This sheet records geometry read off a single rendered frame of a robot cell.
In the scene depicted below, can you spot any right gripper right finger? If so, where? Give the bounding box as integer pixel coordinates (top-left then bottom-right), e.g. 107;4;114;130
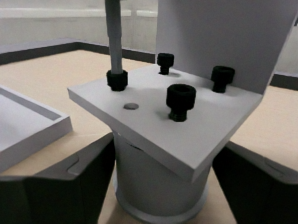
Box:
212;140;298;224

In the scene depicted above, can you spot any grey rectangular tray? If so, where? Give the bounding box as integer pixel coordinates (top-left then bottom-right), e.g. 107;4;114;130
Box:
0;84;73;173

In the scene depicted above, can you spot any black socket head screw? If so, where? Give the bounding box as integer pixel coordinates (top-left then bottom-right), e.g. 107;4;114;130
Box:
157;53;175;75
106;70;128;92
166;84;197;122
211;66;235;93

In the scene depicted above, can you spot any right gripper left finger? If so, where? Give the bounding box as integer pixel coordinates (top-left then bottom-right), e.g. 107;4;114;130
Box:
0;132;116;224

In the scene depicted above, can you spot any white metal bracket with holes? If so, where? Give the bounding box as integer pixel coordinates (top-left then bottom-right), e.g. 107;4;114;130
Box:
67;0;298;184

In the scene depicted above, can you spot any grey cylinder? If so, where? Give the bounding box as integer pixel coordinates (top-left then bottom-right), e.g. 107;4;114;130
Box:
109;127;214;224

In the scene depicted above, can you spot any red screwdriver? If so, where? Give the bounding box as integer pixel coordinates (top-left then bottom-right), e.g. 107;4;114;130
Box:
104;0;124;74

